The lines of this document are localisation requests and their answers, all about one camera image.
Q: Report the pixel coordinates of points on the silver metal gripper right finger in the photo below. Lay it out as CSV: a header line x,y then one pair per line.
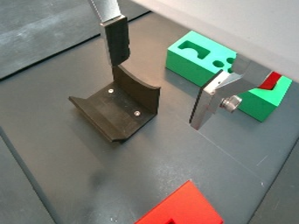
x,y
221,92

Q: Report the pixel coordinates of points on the red hexagonal prism block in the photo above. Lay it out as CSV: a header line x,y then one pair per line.
x,y
270,82

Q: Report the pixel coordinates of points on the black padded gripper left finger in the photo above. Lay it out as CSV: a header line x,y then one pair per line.
x,y
114,29

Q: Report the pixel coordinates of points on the red double-square block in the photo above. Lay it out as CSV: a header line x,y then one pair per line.
x,y
185,207

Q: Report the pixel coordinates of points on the black curved holder stand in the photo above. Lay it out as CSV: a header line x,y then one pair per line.
x,y
122,107

